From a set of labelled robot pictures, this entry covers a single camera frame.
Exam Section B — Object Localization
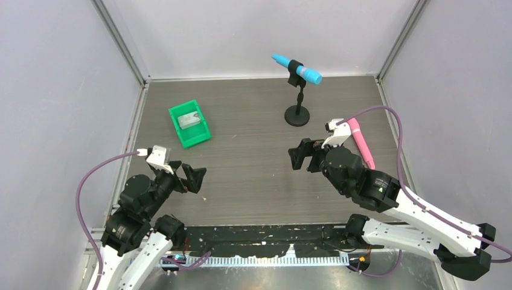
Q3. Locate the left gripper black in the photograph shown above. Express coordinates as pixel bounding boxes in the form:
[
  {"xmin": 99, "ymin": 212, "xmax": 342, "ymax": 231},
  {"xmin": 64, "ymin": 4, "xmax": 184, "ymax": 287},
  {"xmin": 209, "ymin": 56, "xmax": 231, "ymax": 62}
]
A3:
[{"xmin": 143, "ymin": 160, "xmax": 206, "ymax": 218}]

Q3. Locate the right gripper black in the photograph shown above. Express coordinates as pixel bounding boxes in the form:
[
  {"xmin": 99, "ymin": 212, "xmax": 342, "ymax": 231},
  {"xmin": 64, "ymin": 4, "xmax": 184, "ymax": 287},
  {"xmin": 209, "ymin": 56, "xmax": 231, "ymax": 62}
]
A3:
[{"xmin": 287, "ymin": 135, "xmax": 348, "ymax": 195}]

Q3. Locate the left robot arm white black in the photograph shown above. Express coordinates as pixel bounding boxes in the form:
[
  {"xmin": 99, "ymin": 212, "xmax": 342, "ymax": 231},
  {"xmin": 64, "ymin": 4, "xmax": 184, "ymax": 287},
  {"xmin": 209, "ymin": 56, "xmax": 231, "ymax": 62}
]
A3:
[{"xmin": 88, "ymin": 161, "xmax": 207, "ymax": 289}]

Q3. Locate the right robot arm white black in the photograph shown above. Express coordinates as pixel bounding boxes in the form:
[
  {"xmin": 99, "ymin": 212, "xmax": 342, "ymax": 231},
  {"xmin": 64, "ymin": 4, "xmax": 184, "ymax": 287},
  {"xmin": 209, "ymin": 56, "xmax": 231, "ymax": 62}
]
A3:
[{"xmin": 288, "ymin": 138, "xmax": 496, "ymax": 281}]

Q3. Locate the silver VIP card stack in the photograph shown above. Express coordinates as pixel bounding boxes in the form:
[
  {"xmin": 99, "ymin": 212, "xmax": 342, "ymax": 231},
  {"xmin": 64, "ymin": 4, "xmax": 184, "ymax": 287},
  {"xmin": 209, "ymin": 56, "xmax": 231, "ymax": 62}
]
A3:
[{"xmin": 178, "ymin": 111, "xmax": 202, "ymax": 129}]

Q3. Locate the black microphone stand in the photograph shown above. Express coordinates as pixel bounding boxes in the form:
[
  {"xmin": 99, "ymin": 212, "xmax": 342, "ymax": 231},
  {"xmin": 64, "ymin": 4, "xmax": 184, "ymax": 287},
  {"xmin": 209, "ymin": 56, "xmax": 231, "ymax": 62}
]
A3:
[{"xmin": 284, "ymin": 59, "xmax": 310, "ymax": 127}]

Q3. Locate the green plastic bin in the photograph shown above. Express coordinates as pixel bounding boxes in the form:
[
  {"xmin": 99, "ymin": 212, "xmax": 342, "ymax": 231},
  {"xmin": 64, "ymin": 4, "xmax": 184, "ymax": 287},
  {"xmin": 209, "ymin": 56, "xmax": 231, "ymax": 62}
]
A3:
[{"xmin": 168, "ymin": 100, "xmax": 212, "ymax": 149}]

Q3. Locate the pink toy microphone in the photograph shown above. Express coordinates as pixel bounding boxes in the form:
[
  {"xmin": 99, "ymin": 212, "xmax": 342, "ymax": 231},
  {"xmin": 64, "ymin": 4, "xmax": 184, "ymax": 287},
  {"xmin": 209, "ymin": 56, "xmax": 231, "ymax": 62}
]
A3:
[{"xmin": 347, "ymin": 118, "xmax": 376, "ymax": 170}]

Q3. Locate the blue toy microphone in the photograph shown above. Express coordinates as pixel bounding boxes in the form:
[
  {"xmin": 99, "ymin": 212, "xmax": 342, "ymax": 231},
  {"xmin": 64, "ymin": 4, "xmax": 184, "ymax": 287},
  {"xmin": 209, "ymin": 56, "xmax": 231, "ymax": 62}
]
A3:
[{"xmin": 272, "ymin": 54, "xmax": 322, "ymax": 87}]

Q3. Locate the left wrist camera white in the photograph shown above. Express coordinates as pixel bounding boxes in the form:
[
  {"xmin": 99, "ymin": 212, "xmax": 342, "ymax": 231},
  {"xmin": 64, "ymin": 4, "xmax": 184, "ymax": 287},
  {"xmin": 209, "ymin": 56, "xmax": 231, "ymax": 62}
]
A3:
[{"xmin": 146, "ymin": 145, "xmax": 174, "ymax": 173}]

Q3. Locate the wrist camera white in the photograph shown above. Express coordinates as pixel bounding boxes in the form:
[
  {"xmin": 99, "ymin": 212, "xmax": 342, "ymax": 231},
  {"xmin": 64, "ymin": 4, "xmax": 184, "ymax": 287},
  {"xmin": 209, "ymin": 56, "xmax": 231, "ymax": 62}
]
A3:
[
  {"xmin": 321, "ymin": 118, "xmax": 352, "ymax": 149},
  {"xmin": 146, "ymin": 145, "xmax": 174, "ymax": 173}
]

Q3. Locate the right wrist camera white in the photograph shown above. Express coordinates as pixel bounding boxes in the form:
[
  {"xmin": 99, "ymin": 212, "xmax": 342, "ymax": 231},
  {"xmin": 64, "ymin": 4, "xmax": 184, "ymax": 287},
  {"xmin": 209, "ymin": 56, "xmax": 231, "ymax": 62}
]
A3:
[{"xmin": 321, "ymin": 118, "xmax": 352, "ymax": 149}]

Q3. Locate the aluminium frame rail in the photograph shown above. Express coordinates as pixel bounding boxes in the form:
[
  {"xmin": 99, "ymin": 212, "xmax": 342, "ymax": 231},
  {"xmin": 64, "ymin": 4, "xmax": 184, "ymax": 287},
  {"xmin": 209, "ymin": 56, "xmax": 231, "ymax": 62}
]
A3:
[{"xmin": 84, "ymin": 228, "xmax": 449, "ymax": 269}]

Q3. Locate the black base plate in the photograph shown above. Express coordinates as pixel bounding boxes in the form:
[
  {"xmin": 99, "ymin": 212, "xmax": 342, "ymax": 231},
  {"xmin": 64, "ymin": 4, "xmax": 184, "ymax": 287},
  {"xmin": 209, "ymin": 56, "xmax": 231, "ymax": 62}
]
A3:
[{"xmin": 160, "ymin": 224, "xmax": 369, "ymax": 258}]

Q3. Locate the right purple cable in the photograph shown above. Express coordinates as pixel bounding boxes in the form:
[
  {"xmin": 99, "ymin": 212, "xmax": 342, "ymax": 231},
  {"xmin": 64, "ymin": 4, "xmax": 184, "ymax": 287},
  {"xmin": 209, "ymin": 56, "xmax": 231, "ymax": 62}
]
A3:
[{"xmin": 338, "ymin": 105, "xmax": 512, "ymax": 279}]

